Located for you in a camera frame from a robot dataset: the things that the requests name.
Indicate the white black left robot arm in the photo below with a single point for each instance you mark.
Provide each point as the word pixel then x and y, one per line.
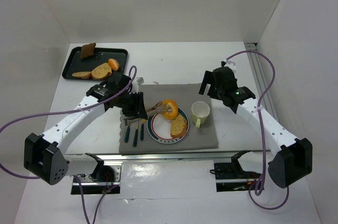
pixel 97 101

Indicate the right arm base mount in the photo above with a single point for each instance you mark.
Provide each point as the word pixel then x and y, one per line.
pixel 231 177

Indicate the gold spoon green handle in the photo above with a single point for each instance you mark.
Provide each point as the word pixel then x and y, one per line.
pixel 127 134

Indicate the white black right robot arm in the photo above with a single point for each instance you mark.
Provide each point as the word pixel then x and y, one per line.
pixel 289 159

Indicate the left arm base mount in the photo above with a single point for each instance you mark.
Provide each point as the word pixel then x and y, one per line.
pixel 105 173

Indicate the dark brown bread chunk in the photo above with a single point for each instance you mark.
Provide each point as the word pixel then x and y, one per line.
pixel 87 50

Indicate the aluminium front rail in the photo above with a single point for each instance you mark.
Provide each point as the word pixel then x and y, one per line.
pixel 171 157

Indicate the aluminium side rail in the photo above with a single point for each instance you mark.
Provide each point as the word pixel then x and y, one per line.
pixel 262 81

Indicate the black rectangular tray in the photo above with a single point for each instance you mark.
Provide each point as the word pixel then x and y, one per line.
pixel 101 55

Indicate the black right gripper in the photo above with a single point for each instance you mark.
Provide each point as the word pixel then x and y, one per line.
pixel 211 86

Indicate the orange glazed donut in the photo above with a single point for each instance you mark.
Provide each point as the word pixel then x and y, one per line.
pixel 171 109

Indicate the gold knife green handle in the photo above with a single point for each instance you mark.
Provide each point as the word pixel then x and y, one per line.
pixel 142 130

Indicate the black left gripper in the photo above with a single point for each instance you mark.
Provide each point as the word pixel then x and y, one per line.
pixel 134 105

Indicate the white plate teal red rim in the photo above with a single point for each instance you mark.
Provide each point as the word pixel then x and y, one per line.
pixel 159 128

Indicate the gold fork green handle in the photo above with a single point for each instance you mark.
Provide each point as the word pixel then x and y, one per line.
pixel 135 140

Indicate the pale green ceramic mug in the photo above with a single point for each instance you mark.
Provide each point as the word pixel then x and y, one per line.
pixel 199 113

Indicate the orange round bun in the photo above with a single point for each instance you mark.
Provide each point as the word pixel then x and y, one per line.
pixel 114 64

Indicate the thin brown bread slice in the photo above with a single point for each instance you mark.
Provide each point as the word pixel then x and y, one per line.
pixel 82 75

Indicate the grey cloth placemat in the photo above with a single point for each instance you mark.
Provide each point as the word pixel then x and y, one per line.
pixel 184 95

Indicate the seeded bread slice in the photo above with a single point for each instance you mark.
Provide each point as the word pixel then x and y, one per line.
pixel 101 72
pixel 178 127

